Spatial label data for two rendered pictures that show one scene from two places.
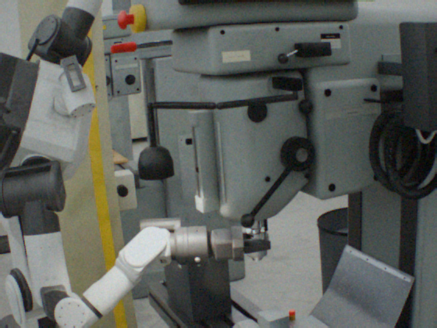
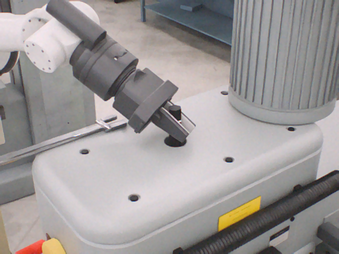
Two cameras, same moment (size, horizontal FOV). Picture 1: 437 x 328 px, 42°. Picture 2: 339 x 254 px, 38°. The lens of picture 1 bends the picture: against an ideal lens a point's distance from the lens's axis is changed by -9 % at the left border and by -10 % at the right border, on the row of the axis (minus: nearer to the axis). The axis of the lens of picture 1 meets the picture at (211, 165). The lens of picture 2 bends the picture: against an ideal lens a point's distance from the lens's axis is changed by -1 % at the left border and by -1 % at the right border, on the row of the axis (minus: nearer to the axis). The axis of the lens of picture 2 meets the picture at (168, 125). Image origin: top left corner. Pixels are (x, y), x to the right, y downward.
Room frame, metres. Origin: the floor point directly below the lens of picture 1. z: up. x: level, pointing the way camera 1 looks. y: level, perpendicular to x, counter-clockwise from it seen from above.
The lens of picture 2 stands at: (0.64, 0.09, 2.32)
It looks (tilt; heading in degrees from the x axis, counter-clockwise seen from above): 30 degrees down; 346
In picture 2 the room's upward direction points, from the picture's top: straight up
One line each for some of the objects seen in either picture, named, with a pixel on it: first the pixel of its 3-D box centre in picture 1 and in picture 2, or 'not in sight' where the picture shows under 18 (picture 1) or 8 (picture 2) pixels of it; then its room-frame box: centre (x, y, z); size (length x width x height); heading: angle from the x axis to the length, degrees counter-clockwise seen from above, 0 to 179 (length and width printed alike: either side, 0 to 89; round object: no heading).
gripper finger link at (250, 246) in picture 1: (257, 246); not in sight; (1.28, -0.09, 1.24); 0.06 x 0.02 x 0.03; 89
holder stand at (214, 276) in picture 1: (195, 274); not in sight; (1.63, 0.07, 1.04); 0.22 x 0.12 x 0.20; 22
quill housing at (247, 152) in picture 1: (252, 141); not in sight; (1.31, -0.09, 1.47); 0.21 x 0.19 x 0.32; 22
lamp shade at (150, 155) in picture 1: (154, 160); not in sight; (1.20, 0.11, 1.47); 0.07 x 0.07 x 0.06
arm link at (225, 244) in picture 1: (216, 245); not in sight; (1.31, 0.00, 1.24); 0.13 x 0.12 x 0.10; 179
